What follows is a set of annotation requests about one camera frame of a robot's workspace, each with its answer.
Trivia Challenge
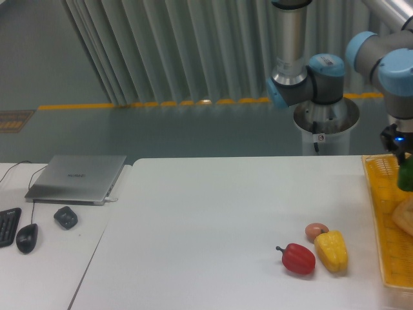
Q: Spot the black computer mouse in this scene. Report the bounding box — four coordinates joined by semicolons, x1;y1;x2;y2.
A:
15;223;38;254

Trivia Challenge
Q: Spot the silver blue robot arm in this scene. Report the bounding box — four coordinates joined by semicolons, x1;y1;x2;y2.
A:
267;1;412;163

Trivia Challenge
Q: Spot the red bell pepper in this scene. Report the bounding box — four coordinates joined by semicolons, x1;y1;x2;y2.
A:
276;243;316;275

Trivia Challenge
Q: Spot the black pedestal cable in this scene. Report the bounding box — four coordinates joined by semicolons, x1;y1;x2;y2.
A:
311;121;319;154

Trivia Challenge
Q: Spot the yellow woven basket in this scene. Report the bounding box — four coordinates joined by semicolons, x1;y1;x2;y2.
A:
361;154;412;291

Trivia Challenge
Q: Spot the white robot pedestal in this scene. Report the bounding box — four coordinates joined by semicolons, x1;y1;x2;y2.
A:
294;98;359;156

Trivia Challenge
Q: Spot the brown egg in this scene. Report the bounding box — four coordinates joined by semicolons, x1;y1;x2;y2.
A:
305;223;329;243

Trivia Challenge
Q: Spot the small black case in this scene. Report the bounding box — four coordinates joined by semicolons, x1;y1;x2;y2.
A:
54;206;78;230

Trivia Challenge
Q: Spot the black laptop cable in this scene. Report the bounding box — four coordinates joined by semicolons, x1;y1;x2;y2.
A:
0;160;48;183

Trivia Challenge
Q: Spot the yellow bell pepper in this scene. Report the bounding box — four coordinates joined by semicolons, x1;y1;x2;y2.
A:
314;231;348;273

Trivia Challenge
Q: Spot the grey pleated curtain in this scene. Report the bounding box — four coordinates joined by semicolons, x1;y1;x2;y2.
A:
65;1;393;107

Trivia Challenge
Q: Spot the bread loaf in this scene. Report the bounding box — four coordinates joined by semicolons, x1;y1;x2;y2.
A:
392;196;413;236

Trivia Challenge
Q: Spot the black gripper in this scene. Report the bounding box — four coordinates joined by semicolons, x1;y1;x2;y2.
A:
380;123;412;165

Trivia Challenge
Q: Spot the black mouse cable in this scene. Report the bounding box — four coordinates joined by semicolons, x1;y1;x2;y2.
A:
27;168;48;225

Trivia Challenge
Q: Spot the green bell pepper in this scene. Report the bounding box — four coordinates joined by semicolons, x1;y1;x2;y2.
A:
398;156;413;192

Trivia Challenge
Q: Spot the black keyboard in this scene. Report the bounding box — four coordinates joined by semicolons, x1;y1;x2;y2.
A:
0;207;21;247

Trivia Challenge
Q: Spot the silver laptop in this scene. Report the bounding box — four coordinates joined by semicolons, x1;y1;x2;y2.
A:
25;155;126;205

